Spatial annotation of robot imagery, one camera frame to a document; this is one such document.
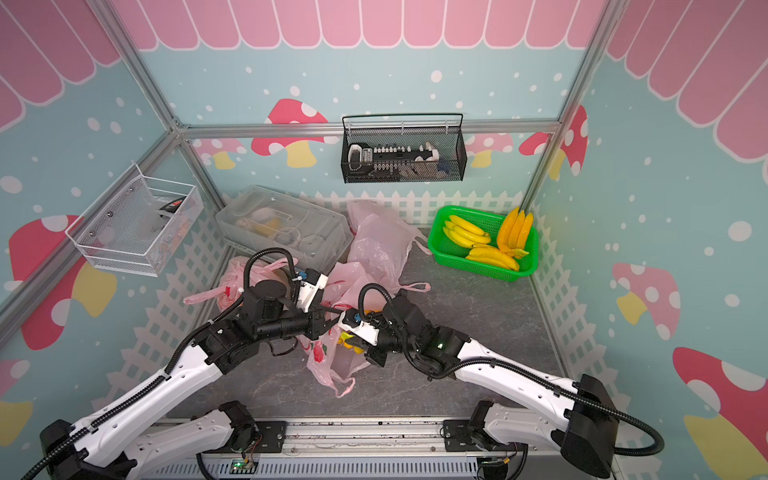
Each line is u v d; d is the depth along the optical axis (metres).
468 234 1.09
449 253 1.03
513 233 1.06
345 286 0.79
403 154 0.89
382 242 0.91
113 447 0.41
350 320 0.57
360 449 0.74
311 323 0.61
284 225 0.97
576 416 0.40
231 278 0.88
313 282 0.63
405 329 0.52
